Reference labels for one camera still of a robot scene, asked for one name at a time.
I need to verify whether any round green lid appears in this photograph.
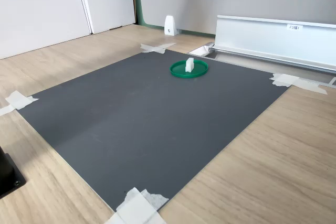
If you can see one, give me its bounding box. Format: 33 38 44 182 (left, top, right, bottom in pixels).
169 59 209 79

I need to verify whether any dark grey mat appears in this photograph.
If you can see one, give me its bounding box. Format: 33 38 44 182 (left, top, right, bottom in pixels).
18 49 293 211

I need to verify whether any white partition bracket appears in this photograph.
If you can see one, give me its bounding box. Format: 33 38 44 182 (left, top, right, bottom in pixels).
164 15 177 36

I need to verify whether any white tape piece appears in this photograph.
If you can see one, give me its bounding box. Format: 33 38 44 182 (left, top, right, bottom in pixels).
0 90 39 116
104 187 169 224
140 42 177 54
269 73 328 95

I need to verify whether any wide white board panel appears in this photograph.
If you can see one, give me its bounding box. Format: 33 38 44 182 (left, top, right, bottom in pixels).
0 0 93 60

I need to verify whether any silver cable duct with flap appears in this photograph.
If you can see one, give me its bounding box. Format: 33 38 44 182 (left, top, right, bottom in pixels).
188 15 336 88

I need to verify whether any small white plastic terminal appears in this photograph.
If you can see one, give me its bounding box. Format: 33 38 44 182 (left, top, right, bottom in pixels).
184 57 194 73

